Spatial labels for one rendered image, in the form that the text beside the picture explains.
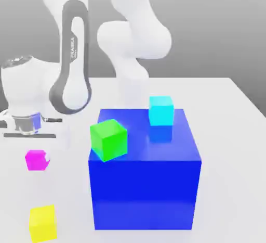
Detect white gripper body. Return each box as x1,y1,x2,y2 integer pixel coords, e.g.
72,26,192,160
1,130,71,150

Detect small magenta cube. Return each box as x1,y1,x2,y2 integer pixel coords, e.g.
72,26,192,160
24,149,50,172

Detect small green cube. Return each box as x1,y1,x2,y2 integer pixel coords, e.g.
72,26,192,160
89,118,128,163

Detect small yellow cube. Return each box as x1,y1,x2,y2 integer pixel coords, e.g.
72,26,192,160
28,204,58,243

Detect small cyan cube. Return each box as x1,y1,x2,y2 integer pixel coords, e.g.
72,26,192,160
148,95,175,127

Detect large blue box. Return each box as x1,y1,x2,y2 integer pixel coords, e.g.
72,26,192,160
88,108,202,231

